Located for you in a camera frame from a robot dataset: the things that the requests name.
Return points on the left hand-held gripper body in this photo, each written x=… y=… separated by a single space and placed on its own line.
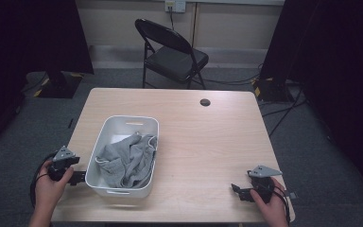
x=62 y=154

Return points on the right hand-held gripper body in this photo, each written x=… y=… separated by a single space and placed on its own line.
x=264 y=171

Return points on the grey shorts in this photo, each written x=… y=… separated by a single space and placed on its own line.
x=126 y=160

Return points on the white plastic basket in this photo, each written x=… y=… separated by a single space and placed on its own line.
x=119 y=126

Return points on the person's left hand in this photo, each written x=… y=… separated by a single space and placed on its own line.
x=48 y=192

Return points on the person's right hand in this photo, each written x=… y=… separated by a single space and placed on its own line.
x=275 y=211

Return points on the small black floor object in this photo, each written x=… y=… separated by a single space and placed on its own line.
x=71 y=123

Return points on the grey tape marker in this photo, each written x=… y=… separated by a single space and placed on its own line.
x=292 y=195

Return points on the black stand base striped tape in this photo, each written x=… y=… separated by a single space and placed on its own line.
x=271 y=91
x=58 y=88

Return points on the round black table grommet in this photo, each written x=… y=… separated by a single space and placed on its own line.
x=205 y=102

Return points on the black curtain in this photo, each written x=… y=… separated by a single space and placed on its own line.
x=337 y=78
x=28 y=47

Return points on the black folding chair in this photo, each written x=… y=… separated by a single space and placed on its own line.
x=176 y=60

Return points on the beige wall conduit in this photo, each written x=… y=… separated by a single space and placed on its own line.
x=195 y=25

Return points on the white wall socket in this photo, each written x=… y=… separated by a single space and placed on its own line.
x=176 y=5

